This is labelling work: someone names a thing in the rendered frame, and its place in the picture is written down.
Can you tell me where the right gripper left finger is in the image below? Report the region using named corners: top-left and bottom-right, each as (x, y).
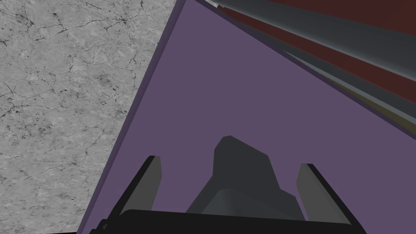
top-left (107, 155), bottom-right (163, 220)

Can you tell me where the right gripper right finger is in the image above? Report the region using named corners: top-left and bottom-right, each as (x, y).
top-left (296, 163), bottom-right (354, 225)

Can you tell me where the purple cupboard door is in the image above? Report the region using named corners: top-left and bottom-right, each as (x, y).
top-left (76, 0), bottom-right (416, 234)

